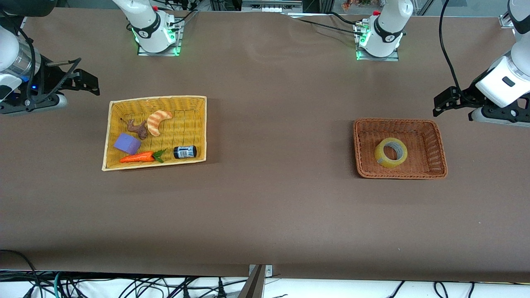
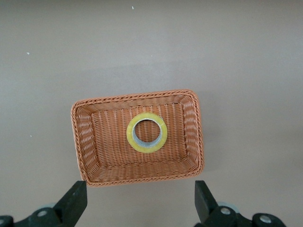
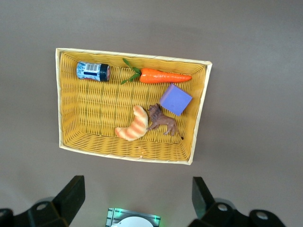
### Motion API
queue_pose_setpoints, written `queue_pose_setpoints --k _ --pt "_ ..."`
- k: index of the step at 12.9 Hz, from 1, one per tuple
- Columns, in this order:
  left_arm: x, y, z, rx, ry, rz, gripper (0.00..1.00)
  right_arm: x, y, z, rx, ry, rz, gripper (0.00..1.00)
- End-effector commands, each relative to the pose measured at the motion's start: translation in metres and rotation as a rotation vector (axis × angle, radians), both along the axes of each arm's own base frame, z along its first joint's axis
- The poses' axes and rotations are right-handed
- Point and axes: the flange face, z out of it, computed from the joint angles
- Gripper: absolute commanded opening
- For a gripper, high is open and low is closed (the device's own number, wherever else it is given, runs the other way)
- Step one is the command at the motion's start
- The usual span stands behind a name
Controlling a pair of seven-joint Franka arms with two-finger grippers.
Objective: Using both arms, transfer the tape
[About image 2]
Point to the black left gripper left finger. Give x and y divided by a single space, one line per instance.
71 203

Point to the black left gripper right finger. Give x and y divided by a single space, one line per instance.
208 208

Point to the clear yellowish tape roll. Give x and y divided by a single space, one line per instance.
132 142

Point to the brown woven basket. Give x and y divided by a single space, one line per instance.
106 142

